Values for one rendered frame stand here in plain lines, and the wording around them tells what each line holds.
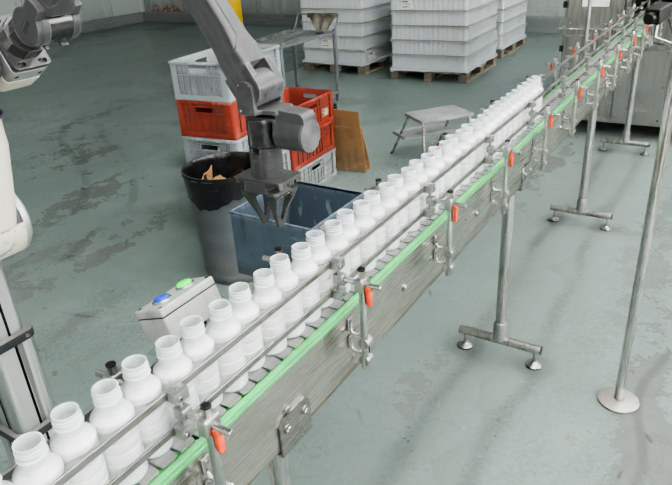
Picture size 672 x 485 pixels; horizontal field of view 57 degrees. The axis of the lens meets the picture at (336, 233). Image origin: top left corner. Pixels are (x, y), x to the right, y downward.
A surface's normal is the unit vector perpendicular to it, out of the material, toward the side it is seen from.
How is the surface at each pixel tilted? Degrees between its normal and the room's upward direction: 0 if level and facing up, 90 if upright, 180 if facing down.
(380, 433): 0
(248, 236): 90
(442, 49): 91
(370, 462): 0
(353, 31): 90
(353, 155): 99
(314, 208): 90
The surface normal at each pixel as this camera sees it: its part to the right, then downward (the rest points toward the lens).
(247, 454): 0.85, 0.18
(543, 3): -0.53, 0.40
